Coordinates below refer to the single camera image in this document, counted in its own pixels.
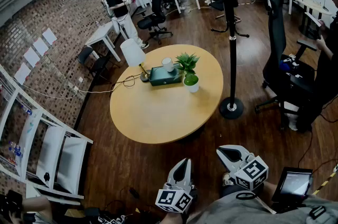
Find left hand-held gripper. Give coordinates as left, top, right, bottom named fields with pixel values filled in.
left=155, top=158, right=198, bottom=214

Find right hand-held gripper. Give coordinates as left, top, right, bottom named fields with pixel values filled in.
left=216, top=145, right=269, bottom=191

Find green plant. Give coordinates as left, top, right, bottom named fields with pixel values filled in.
left=175, top=52, right=201, bottom=94

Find person's left forearm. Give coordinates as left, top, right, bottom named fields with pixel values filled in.
left=160, top=211, right=187, bottom=224

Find person's left shoe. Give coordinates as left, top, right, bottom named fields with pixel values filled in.
left=222, top=172, right=235, bottom=187

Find person's black trousers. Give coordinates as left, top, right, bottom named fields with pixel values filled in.
left=219, top=183, right=240, bottom=199

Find black elongated device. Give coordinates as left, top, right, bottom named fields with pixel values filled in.
left=128, top=187, right=140, bottom=200

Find person's grey shirt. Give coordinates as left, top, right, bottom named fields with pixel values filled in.
left=186, top=190, right=338, bottom=224

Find black chest display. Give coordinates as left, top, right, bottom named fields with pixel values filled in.
left=271, top=166, right=314, bottom=209

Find spare gripper device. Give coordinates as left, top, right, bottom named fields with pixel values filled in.
left=96, top=213, right=127, bottom=224

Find black coat rack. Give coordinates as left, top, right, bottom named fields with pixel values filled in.
left=183, top=0, right=254, bottom=120

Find yellow black striped tape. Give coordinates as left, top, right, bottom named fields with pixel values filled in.
left=313, top=164, right=338, bottom=196

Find dark green box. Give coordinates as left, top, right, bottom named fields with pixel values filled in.
left=149, top=66, right=183, bottom=87

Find white metal shelf rack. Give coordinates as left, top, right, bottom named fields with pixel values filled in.
left=0, top=63, right=94, bottom=206

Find white fabric panel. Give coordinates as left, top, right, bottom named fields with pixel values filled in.
left=15, top=109, right=43, bottom=178
left=35, top=126, right=65, bottom=189
left=56, top=137, right=88, bottom=194

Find white cup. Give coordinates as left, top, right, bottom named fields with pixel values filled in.
left=162, top=57, right=175, bottom=73

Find cardboard box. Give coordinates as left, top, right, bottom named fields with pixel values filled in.
left=64, top=207, right=86, bottom=218

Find black high-back office chair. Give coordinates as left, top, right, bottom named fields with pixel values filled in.
left=255, top=0, right=317, bottom=132

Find white shade table lamp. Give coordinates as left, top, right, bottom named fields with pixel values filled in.
left=120, top=38, right=152, bottom=83

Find black cantilever chair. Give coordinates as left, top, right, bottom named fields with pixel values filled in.
left=208, top=0, right=242, bottom=24

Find black folding chair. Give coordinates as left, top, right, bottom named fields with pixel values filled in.
left=78, top=45, right=113, bottom=80

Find white clipboard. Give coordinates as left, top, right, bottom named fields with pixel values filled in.
left=304, top=11, right=323, bottom=27

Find small white desk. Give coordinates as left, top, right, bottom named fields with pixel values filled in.
left=84, top=21, right=125, bottom=62

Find cluster of water bottles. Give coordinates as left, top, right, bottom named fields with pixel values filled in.
left=7, top=139, right=25, bottom=167

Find round white table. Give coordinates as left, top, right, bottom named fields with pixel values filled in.
left=292, top=0, right=333, bottom=39

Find white paper sheet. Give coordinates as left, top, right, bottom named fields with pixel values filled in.
left=42, top=27, right=58, bottom=46
left=13, top=62, right=31, bottom=86
left=23, top=47, right=41, bottom=68
left=33, top=37, right=49, bottom=56

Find black floor cable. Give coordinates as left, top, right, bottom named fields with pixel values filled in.
left=298, top=100, right=338, bottom=168

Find black strap buckle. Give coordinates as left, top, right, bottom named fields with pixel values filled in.
left=308, top=205, right=327, bottom=220

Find white wall cable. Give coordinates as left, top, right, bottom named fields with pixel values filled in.
left=25, top=82, right=113, bottom=100

